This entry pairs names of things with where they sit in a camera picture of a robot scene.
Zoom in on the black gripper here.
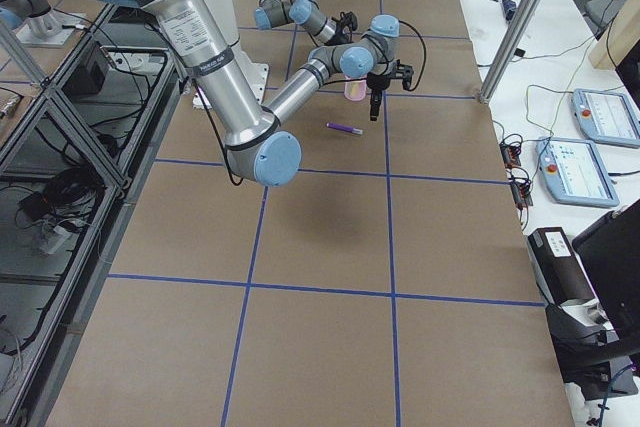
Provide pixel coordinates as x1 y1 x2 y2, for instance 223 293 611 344
366 72 393 121
326 18 352 45

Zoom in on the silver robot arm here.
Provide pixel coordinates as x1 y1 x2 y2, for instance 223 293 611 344
254 0 358 46
98 0 400 187

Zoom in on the purple marker pen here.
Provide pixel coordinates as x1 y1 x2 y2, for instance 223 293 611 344
326 122 364 136

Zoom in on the near teach pendant tablet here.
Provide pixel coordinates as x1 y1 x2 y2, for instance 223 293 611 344
536 137 620 208

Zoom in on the teach pendant tablet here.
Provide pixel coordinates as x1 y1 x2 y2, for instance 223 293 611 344
572 89 639 148
536 137 620 208

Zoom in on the far teach pendant tablet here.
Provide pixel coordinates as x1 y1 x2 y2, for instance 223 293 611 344
572 89 639 148

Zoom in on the black label printer box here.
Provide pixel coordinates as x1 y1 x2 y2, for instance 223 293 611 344
526 227 595 307

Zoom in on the black camera cable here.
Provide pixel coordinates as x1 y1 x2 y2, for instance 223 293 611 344
397 20 428 93

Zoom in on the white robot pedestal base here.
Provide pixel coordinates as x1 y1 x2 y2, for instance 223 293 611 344
204 0 269 103

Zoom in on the aluminium frame post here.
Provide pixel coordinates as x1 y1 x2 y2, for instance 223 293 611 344
477 0 541 105

